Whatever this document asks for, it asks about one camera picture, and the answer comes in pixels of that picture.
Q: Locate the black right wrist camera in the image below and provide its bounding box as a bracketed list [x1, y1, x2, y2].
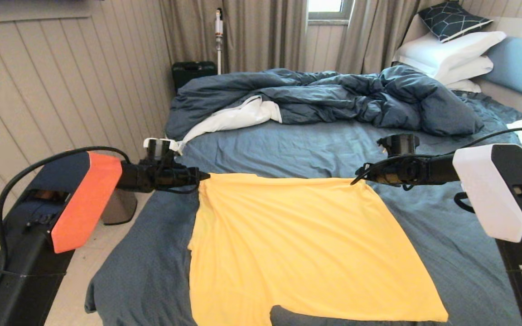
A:
[377, 134, 420, 157]

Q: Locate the beige trash bin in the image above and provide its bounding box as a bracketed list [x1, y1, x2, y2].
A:
[101, 189, 138, 225]

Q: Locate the white stick vacuum cleaner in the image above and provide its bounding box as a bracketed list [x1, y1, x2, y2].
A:
[214, 8, 224, 75]

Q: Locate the grey framed window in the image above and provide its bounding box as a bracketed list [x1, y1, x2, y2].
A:
[307, 0, 354, 22]

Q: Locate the dark blue duvet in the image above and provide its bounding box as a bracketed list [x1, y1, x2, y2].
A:
[165, 65, 484, 150]

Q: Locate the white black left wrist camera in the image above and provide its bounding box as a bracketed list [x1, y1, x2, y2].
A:
[143, 138, 176, 160]

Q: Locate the beige window curtain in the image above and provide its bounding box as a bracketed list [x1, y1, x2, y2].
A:
[160, 0, 308, 75]
[335, 0, 447, 75]

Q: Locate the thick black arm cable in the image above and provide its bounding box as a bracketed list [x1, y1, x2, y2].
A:
[0, 146, 132, 272]

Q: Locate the bed with blue sheet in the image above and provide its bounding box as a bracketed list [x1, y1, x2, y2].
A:
[84, 91, 522, 326]

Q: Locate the yellow polo shirt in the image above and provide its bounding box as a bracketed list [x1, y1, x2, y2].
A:
[188, 173, 450, 326]

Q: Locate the dark patterned cushion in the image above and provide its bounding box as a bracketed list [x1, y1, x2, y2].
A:
[418, 0, 493, 43]

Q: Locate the dark green hard case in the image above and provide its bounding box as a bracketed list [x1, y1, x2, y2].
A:
[173, 62, 218, 93]

